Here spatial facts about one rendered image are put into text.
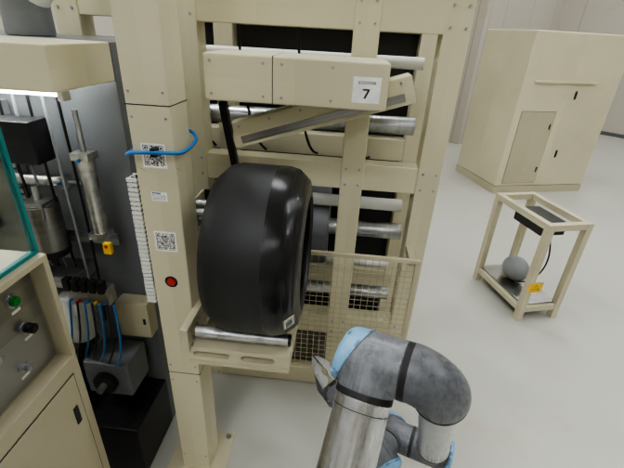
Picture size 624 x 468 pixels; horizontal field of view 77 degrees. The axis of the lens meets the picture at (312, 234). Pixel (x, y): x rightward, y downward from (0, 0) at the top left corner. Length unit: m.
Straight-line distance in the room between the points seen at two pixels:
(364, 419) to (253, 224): 0.58
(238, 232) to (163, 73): 0.47
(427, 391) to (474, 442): 1.69
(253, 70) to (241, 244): 0.59
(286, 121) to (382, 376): 1.04
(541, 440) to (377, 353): 1.93
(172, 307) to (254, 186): 0.60
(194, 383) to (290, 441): 0.71
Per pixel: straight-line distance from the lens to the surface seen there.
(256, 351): 1.44
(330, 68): 1.36
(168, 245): 1.39
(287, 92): 1.38
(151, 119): 1.25
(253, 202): 1.14
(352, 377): 0.80
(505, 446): 2.53
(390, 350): 0.79
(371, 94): 1.37
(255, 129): 1.57
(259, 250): 1.09
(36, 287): 1.40
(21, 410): 1.42
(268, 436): 2.28
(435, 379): 0.79
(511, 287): 3.52
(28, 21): 1.74
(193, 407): 1.89
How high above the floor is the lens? 1.86
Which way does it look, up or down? 27 degrees down
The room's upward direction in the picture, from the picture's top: 3 degrees clockwise
